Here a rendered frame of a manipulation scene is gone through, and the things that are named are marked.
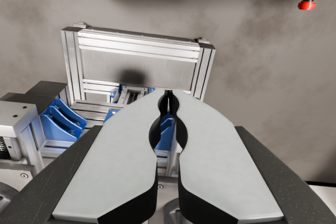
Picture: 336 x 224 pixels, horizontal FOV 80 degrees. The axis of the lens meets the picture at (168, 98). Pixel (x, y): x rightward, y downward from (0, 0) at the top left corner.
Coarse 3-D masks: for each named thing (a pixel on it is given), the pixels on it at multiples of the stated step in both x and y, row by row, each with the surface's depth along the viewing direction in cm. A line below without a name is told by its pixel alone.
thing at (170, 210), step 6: (168, 204) 50; (174, 204) 48; (168, 210) 49; (174, 210) 47; (168, 216) 48; (174, 216) 47; (180, 216) 47; (168, 222) 47; (174, 222) 46; (180, 222) 46; (186, 222) 45
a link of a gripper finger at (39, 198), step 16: (96, 128) 8; (80, 144) 8; (64, 160) 7; (80, 160) 7; (48, 176) 6; (64, 176) 6; (32, 192) 6; (48, 192) 6; (16, 208) 6; (32, 208) 6; (48, 208) 6
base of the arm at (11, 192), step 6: (0, 186) 46; (6, 186) 46; (0, 192) 45; (6, 192) 46; (12, 192) 47; (0, 198) 46; (6, 198) 45; (12, 198) 46; (0, 204) 45; (6, 204) 45; (0, 210) 44
